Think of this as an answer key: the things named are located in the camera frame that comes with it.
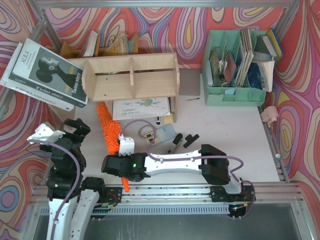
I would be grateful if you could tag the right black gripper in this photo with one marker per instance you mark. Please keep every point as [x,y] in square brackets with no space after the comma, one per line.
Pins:
[107,164]

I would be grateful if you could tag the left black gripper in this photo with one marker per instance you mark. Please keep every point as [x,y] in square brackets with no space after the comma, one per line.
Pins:
[75,125]

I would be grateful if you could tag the orange microfiber duster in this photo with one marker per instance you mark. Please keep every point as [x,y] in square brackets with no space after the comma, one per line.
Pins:
[111,128]

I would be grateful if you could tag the small stapler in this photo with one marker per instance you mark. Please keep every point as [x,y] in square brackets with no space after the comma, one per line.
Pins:
[175,143]

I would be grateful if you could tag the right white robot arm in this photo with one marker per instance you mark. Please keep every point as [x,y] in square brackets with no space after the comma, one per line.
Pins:
[212,164]

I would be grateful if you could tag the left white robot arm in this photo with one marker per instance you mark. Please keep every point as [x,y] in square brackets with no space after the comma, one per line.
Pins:
[71,197]

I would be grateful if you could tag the light wooden bookshelf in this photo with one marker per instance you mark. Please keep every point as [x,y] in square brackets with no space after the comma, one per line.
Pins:
[134,76]

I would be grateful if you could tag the small beige box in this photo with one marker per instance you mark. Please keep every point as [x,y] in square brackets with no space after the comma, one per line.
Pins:
[149,139]

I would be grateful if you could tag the spiral sketchbook with frog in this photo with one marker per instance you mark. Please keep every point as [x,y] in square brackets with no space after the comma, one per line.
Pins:
[141,108]

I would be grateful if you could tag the black marker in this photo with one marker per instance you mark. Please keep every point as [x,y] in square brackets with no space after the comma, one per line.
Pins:
[158,120]

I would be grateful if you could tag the white book under magazine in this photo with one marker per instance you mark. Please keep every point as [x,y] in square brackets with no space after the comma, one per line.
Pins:
[19,87]

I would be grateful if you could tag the black clip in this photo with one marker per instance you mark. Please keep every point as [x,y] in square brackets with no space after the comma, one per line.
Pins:
[190,139]

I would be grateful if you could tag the white book in rack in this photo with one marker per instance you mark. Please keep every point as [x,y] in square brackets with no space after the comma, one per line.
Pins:
[88,48]

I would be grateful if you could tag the large Twins story magazine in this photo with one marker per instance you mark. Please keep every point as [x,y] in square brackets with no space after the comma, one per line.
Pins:
[49,73]

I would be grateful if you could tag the yellow book in rack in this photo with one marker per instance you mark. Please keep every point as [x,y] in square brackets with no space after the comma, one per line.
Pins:
[119,47]

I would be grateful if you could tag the small pencil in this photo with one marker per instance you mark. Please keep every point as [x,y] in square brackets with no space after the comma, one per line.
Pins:
[192,99]

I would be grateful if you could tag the grey notebook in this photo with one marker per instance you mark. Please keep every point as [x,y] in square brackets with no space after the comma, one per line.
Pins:
[189,82]

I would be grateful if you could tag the mint green desk organizer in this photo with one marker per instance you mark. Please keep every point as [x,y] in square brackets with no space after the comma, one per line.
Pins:
[238,93]

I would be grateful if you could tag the red brown booklet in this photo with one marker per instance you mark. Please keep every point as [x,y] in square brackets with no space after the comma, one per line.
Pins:
[230,68]

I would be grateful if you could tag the pink pig figurine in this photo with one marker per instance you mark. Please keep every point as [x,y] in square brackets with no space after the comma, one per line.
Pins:
[269,115]

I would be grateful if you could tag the blue patterned book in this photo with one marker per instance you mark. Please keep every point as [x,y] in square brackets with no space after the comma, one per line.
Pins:
[254,75]

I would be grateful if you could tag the white open book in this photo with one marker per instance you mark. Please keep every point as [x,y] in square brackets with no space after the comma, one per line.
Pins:
[266,69]

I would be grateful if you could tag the grey book on organizer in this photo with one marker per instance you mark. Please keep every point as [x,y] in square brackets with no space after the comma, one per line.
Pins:
[264,47]

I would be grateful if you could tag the blue yellow book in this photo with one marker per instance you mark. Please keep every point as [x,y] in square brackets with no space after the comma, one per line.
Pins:
[275,41]

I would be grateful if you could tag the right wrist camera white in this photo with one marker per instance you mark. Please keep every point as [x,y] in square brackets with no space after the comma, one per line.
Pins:
[126,146]

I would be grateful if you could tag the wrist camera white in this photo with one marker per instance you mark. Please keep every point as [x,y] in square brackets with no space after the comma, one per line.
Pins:
[45,132]
[126,146]

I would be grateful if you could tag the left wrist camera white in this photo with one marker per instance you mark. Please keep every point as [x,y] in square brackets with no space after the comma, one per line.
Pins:
[45,132]

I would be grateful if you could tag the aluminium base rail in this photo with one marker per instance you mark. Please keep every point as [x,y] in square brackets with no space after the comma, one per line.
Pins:
[194,199]

